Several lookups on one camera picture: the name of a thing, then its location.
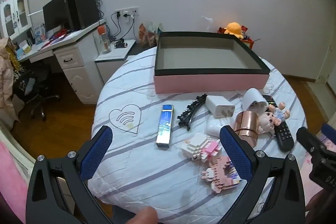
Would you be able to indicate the black hair clip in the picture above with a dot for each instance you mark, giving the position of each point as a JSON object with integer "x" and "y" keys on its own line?
{"x": 187, "y": 113}

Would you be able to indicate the white charger adapter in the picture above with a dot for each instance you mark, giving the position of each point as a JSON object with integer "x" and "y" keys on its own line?
{"x": 218, "y": 106}

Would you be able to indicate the white cup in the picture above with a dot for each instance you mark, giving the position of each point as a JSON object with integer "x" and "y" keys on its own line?
{"x": 252, "y": 95}

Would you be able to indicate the black top low cabinet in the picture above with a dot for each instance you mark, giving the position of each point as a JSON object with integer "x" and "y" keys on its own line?
{"x": 143, "y": 48}

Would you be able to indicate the clear plastic bag of oranges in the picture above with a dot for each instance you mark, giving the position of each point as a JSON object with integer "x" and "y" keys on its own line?
{"x": 208, "y": 20}

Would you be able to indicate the pale snack bag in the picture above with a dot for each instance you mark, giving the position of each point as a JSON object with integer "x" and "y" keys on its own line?
{"x": 153, "y": 35}

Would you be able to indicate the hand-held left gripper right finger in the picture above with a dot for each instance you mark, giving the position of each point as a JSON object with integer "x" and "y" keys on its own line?
{"x": 235, "y": 153}

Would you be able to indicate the water bottle with orange lid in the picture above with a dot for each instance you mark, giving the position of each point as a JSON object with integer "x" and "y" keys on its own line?
{"x": 104, "y": 40}

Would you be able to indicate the orange plush octopus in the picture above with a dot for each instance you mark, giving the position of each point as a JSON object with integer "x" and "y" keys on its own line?
{"x": 234, "y": 29}

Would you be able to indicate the white lamp bar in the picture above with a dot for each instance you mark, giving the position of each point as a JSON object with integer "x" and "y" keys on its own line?
{"x": 36, "y": 12}

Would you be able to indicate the pink fuzzy blanket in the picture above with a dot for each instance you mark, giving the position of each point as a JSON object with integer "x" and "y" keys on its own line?
{"x": 10, "y": 182}

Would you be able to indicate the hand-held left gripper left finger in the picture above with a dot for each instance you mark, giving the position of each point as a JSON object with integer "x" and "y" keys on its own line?
{"x": 95, "y": 153}

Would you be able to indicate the red storage box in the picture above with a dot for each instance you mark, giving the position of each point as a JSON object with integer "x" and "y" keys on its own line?
{"x": 248, "y": 43}

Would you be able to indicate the small doll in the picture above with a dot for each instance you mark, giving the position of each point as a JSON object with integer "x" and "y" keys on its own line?
{"x": 267, "y": 123}

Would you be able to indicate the white and pink brick figure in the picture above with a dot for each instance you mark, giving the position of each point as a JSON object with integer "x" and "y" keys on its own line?
{"x": 197, "y": 145}

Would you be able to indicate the long blue foil box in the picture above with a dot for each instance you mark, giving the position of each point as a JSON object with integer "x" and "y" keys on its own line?
{"x": 164, "y": 127}

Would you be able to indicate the white door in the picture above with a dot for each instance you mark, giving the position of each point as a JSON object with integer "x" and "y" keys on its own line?
{"x": 326, "y": 61}

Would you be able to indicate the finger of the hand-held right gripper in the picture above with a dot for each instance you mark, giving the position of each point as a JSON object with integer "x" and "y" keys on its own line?
{"x": 309, "y": 138}
{"x": 329, "y": 131}

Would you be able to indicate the person's left hand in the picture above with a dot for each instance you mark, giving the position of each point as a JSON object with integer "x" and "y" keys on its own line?
{"x": 143, "y": 216}

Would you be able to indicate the red and purple papers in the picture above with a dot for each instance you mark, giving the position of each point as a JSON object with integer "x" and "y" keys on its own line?
{"x": 56, "y": 36}

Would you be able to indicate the rose gold tin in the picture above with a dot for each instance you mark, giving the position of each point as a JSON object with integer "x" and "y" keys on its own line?
{"x": 245, "y": 127}

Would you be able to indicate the small black device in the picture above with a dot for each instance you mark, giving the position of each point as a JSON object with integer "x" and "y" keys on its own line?
{"x": 120, "y": 44}

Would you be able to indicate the white wall socket strip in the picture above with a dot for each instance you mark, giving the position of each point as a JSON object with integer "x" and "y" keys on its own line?
{"x": 127, "y": 9}

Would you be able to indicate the blue and white box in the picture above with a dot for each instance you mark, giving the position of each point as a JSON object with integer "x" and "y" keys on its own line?
{"x": 38, "y": 35}

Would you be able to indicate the white nightstand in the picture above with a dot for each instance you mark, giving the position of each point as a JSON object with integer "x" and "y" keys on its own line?
{"x": 113, "y": 66}

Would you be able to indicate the pink floral bedsheet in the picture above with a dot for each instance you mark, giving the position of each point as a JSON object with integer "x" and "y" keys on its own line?
{"x": 304, "y": 166}

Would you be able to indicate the pink box with black rim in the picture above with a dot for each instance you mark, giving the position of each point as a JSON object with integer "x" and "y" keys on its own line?
{"x": 210, "y": 83}

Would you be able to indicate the white earbuds case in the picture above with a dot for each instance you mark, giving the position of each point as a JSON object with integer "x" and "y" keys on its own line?
{"x": 212, "y": 127}

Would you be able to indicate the white desk with drawers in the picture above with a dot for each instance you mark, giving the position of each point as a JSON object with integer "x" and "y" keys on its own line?
{"x": 76, "y": 74}

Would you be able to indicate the white bed frame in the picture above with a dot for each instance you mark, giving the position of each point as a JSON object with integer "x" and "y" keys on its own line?
{"x": 18, "y": 145}

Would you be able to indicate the pink coat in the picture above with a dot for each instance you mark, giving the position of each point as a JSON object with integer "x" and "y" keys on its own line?
{"x": 5, "y": 74}

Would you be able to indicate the white glass door cabinet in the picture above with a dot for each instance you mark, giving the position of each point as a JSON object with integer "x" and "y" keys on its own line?
{"x": 15, "y": 14}

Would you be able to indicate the black office chair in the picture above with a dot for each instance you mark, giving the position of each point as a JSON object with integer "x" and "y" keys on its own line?
{"x": 34, "y": 92}

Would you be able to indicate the white plug adapter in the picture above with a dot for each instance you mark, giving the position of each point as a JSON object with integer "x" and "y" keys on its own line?
{"x": 126, "y": 14}

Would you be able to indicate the black remote control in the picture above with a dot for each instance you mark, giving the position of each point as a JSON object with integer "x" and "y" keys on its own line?
{"x": 284, "y": 138}

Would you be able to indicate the black computer tower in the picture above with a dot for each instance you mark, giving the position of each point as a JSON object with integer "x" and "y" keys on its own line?
{"x": 82, "y": 8}

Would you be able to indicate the black monitor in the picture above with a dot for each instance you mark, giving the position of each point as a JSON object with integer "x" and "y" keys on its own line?
{"x": 55, "y": 11}

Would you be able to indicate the orange snack bag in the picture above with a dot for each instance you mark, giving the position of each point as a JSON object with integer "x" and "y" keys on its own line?
{"x": 143, "y": 35}

